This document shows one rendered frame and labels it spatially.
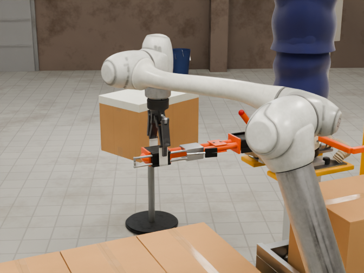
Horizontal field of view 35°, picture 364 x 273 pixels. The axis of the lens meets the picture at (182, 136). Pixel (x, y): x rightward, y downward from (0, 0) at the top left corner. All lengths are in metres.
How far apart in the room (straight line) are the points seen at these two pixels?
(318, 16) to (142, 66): 0.69
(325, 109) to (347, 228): 0.87
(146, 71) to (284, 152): 0.53
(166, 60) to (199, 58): 8.77
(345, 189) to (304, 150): 1.21
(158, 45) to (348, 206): 1.09
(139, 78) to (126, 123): 2.15
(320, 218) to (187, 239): 1.58
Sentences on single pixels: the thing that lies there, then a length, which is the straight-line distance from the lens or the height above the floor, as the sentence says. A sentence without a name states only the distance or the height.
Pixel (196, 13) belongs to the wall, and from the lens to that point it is 10.56.
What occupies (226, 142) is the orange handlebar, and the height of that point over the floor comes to 1.27.
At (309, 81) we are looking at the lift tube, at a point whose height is 1.50.
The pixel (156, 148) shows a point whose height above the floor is 1.29.
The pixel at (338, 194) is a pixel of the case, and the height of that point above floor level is 0.95.
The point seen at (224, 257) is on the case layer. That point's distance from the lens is 2.87.
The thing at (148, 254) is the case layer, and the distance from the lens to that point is 2.90.
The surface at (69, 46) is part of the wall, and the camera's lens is 10.68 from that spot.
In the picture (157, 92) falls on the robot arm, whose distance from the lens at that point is 1.93.
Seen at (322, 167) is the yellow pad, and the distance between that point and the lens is 2.28.
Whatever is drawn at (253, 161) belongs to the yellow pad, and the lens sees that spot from 2.32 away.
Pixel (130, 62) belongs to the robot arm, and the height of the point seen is 1.62.
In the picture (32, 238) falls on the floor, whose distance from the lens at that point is 4.37.
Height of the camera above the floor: 1.92
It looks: 17 degrees down
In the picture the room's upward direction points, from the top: straight up
